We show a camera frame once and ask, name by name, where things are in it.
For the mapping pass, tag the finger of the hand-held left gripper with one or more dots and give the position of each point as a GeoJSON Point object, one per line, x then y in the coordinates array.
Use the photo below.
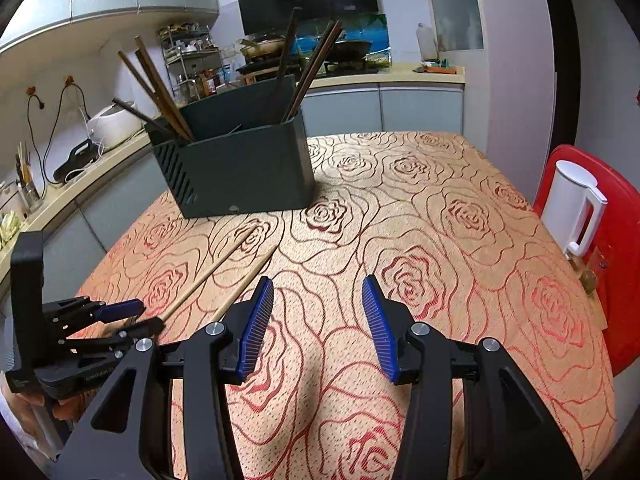
{"type": "Point", "coordinates": [120, 310]}
{"type": "Point", "coordinates": [145, 327]}

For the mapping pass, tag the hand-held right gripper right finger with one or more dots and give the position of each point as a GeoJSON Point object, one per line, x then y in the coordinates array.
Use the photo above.
{"type": "Point", "coordinates": [380, 330]}

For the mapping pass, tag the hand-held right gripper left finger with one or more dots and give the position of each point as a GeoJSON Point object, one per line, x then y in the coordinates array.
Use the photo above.
{"type": "Point", "coordinates": [257, 320]}

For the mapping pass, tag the dark grey chopstick holder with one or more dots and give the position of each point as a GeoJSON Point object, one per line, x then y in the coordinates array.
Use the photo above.
{"type": "Point", "coordinates": [245, 170]}

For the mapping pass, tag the reddish brown chopstick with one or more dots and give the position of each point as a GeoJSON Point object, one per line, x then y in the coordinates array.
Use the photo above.
{"type": "Point", "coordinates": [320, 63]}

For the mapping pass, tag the person's left hand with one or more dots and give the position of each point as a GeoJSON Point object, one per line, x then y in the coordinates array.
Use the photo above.
{"type": "Point", "coordinates": [70, 410]}

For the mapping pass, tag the rose pattern tablecloth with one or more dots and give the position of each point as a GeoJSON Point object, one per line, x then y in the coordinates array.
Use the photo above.
{"type": "Point", "coordinates": [450, 270]}

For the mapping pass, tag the metal utensil cup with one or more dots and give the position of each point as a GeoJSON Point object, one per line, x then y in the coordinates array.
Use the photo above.
{"type": "Point", "coordinates": [31, 192]}

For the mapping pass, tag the black handheld vacuum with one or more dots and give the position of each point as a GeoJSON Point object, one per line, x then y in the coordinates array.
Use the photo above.
{"type": "Point", "coordinates": [75, 162]}

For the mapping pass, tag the white rice cooker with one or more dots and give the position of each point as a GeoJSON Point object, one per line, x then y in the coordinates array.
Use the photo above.
{"type": "Point", "coordinates": [112, 125]}

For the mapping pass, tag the black chopstick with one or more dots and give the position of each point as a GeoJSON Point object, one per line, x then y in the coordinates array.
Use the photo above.
{"type": "Point", "coordinates": [288, 60]}
{"type": "Point", "coordinates": [140, 115]}

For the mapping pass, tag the white electric kettle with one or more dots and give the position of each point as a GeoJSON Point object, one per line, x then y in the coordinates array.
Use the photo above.
{"type": "Point", "coordinates": [567, 200]}

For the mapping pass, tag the red plastic chair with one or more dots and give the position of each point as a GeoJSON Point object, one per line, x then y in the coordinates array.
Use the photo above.
{"type": "Point", "coordinates": [620, 240]}

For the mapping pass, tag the metal spice rack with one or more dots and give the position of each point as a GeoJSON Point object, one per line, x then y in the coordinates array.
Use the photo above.
{"type": "Point", "coordinates": [187, 55]}

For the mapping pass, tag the orange cutting board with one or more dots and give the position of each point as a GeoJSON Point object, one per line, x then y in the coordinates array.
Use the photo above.
{"type": "Point", "coordinates": [435, 67]}

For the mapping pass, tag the frying pan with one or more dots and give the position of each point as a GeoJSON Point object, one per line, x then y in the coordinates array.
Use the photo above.
{"type": "Point", "coordinates": [262, 46]}

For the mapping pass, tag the black wok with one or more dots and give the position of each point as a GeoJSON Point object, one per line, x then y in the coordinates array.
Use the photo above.
{"type": "Point", "coordinates": [355, 50]}

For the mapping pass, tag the blue backsplash panel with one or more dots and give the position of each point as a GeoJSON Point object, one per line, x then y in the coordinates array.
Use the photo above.
{"type": "Point", "coordinates": [372, 30]}

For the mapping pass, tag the frosted glass window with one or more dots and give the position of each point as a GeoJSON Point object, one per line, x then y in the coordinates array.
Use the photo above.
{"type": "Point", "coordinates": [452, 5]}

